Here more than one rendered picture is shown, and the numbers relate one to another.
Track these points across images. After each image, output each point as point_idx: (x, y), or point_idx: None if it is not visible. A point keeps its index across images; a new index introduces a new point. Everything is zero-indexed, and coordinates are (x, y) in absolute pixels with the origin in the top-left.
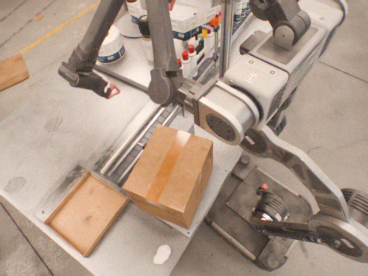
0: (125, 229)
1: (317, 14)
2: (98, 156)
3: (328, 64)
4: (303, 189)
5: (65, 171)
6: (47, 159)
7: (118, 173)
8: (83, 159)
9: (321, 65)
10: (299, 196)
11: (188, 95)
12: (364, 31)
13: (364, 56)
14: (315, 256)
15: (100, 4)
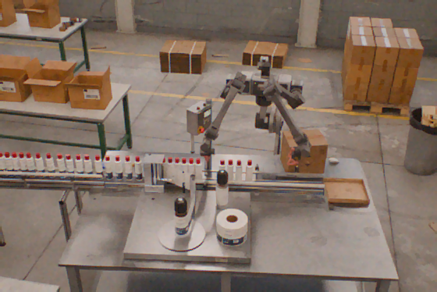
0: (337, 176)
1: (247, 73)
2: (315, 204)
3: (69, 211)
4: None
5: (339, 213)
6: (342, 226)
7: (317, 183)
8: (324, 209)
9: (73, 215)
10: None
11: (300, 90)
12: (8, 197)
13: (51, 192)
14: None
15: (285, 108)
